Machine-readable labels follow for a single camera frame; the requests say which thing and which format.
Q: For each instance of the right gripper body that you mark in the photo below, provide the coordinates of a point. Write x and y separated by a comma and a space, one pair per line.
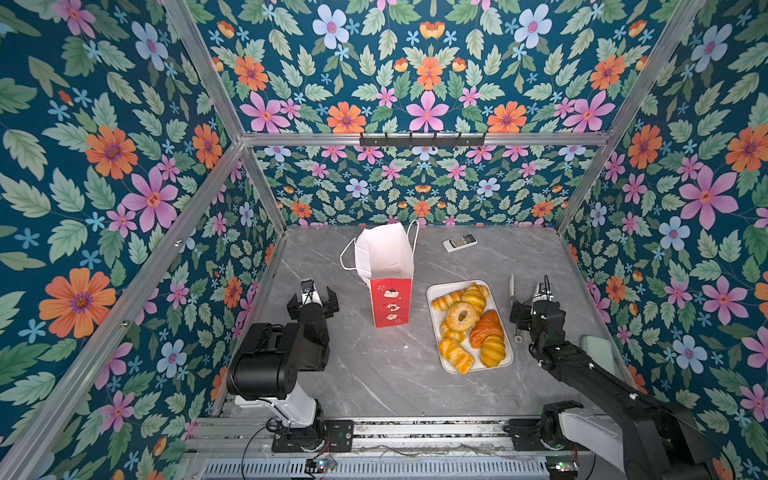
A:
526, 322

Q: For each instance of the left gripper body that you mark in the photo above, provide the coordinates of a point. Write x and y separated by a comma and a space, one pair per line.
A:
323, 312

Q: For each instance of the brown croissant fake bread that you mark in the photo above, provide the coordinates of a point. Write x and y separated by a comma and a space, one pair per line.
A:
489, 324

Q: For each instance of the small orange fake bread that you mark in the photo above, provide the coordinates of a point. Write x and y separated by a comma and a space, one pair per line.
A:
492, 351

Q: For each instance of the ring donut fake bread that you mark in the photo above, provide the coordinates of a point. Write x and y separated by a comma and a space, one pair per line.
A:
461, 316

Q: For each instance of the red white paper bag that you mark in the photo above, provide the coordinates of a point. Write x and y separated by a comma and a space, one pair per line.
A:
383, 258

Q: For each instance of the orange swirl fake bread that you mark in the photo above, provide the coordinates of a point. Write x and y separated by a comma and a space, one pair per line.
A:
456, 355

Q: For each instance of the pale yellow croissant bread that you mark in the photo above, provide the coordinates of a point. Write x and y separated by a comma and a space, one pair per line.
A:
474, 295

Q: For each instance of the long yellow fake bread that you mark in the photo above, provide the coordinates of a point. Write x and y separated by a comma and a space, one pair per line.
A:
445, 302

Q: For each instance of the round bundt fake bread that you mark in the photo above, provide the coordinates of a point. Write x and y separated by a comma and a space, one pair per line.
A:
447, 332

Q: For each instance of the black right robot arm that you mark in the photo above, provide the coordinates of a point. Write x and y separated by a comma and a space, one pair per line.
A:
639, 435

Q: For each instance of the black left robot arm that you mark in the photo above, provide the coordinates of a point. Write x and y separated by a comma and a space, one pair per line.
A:
264, 371

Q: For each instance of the pale green box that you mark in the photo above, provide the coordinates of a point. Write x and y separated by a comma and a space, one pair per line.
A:
600, 350

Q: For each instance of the white remote control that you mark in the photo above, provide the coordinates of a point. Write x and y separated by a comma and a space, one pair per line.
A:
459, 242

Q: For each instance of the white rectangular tray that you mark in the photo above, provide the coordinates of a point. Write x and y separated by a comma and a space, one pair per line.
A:
437, 317

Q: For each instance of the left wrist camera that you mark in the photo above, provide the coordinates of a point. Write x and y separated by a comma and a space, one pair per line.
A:
308, 293

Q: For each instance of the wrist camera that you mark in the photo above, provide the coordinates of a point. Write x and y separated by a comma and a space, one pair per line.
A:
543, 291
308, 293

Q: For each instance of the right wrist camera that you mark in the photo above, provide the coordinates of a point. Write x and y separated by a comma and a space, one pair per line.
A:
543, 291

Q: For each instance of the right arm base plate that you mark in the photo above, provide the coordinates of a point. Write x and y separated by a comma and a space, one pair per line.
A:
532, 434

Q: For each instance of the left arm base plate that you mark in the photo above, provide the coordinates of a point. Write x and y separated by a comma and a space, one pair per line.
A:
335, 435

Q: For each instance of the black hook rail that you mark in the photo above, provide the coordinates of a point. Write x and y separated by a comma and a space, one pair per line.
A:
439, 140

